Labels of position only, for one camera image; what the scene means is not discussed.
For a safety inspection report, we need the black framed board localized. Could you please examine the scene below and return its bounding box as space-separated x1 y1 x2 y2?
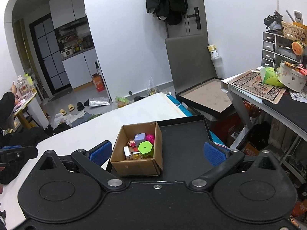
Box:
176 77 235 118

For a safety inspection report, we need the green paper bag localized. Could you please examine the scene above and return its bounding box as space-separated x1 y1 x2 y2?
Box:
260 67 285 87

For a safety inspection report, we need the purple cube toy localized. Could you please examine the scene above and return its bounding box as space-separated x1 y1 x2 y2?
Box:
134 133 146 146

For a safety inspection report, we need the black shallow tray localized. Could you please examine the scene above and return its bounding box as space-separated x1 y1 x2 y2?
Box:
107 115 213 182

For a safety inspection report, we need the white charger plug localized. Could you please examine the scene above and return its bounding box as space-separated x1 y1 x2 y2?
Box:
123 146 133 160

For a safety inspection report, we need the black slipper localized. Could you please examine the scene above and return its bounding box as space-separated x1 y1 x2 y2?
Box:
77 102 85 111

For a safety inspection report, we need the pink hooded figurine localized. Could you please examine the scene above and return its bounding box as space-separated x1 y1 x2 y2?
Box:
146 134 154 144

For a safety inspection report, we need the silver foil bag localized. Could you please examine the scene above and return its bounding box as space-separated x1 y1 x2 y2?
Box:
88 97 110 108

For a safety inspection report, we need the white plastic bag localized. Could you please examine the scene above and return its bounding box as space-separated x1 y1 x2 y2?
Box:
52 111 86 128

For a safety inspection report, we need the brown cardboard box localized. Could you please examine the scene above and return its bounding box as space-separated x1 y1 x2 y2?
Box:
110 122 163 177

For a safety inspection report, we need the yellow-capped white bottle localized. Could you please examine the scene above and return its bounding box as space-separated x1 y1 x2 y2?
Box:
208 45 220 59

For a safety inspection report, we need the green toy tin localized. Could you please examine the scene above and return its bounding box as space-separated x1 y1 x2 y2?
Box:
138 141 154 158

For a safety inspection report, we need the brown-haired doll figurine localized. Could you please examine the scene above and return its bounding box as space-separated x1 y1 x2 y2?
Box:
127 140 137 149

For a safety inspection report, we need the grey upright panel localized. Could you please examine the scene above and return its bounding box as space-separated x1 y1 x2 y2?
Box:
165 34 217 94

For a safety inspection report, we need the woven basket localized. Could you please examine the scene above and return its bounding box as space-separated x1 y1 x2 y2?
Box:
281 21 306 44

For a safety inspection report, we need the patterned tray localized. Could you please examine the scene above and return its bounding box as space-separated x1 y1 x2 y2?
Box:
227 69 287 104

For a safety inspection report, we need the grey metal desk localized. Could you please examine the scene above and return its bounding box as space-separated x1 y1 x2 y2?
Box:
220 73 307 185

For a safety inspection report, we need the orange carton box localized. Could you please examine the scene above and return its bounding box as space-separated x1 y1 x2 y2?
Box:
92 73 105 92

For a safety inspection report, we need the yellow slipper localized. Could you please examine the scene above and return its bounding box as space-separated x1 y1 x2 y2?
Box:
59 109 67 116
68 104 75 112

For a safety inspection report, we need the red crab figurine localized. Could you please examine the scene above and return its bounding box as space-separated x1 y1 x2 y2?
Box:
133 152 143 160

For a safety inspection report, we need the grey drawer organizer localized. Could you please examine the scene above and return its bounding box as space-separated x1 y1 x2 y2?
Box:
261 32 306 70

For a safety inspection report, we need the white round tin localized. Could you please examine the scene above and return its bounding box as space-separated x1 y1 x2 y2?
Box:
277 61 306 93

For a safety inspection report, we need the black hanging coat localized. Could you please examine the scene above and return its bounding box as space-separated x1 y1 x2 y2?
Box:
146 0 188 25

